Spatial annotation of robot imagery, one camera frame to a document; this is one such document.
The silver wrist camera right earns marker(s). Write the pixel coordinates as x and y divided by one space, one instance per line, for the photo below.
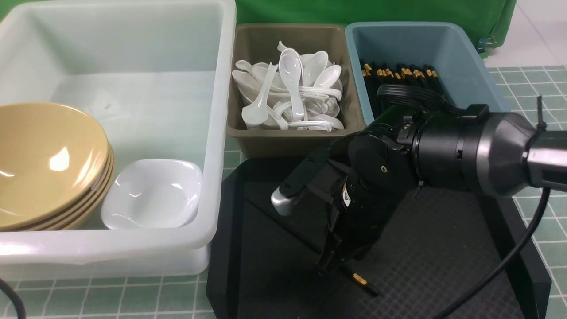
315 175

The white soup spoon centre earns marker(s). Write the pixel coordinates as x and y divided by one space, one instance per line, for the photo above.
291 70

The pile of black chopsticks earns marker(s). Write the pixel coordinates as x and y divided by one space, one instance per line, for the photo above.
418 88

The green backdrop cloth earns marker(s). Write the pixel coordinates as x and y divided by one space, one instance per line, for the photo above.
485 22

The olive brown spoon bin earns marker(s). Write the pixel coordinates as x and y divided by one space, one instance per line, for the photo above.
258 43

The white soup spoon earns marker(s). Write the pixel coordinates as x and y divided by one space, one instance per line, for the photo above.
291 70
256 113

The blue chopstick bin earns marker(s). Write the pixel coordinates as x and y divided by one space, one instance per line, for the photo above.
444 46

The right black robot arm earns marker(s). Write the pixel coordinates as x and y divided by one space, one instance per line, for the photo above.
497 154

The black plastic serving tray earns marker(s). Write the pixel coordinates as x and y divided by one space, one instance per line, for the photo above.
437 245

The white soup spoon left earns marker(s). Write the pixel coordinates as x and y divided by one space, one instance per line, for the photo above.
256 113

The large translucent white plastic bin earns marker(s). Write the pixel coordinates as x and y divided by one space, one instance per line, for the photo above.
156 75

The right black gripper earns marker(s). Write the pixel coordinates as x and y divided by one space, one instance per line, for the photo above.
381 172

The stacked white dish in bin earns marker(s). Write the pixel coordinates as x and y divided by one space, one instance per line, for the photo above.
153 193

